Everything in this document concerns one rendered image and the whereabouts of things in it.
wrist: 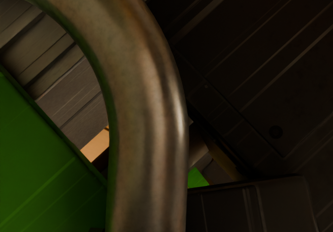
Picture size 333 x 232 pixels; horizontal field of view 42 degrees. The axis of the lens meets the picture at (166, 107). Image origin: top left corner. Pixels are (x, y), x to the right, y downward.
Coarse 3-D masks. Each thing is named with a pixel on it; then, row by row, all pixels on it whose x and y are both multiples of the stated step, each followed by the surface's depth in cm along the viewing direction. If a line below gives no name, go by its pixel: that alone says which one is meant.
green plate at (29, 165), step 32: (0, 64) 19; (0, 96) 18; (0, 128) 18; (32, 128) 18; (0, 160) 18; (32, 160) 18; (64, 160) 18; (0, 192) 18; (32, 192) 18; (64, 192) 18; (96, 192) 18; (0, 224) 18; (32, 224) 18; (64, 224) 18; (96, 224) 18
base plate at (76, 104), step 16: (80, 64) 62; (64, 80) 63; (80, 80) 66; (96, 80) 70; (48, 96) 63; (64, 96) 66; (80, 96) 70; (96, 96) 74; (48, 112) 67; (64, 112) 70; (80, 112) 75; (96, 112) 80; (64, 128) 75; (80, 128) 80; (96, 128) 86; (80, 144) 86
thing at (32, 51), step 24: (0, 0) 21; (24, 0) 21; (144, 0) 21; (0, 24) 21; (24, 24) 20; (48, 24) 21; (0, 48) 20; (24, 48) 20; (48, 48) 21; (72, 48) 21; (24, 72) 20; (48, 72) 20
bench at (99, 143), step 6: (108, 126) 96; (102, 132) 96; (108, 132) 99; (96, 138) 96; (102, 138) 99; (108, 138) 102; (90, 144) 97; (96, 144) 99; (102, 144) 102; (108, 144) 105; (84, 150) 97; (90, 150) 100; (96, 150) 102; (102, 150) 106; (90, 156) 103; (96, 156) 106
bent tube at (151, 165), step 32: (32, 0) 16; (64, 0) 15; (96, 0) 15; (128, 0) 15; (96, 32) 15; (128, 32) 15; (160, 32) 16; (96, 64) 16; (128, 64) 15; (160, 64) 15; (128, 96) 15; (160, 96) 15; (128, 128) 15; (160, 128) 15; (128, 160) 15; (160, 160) 15; (128, 192) 15; (160, 192) 15; (128, 224) 15; (160, 224) 15
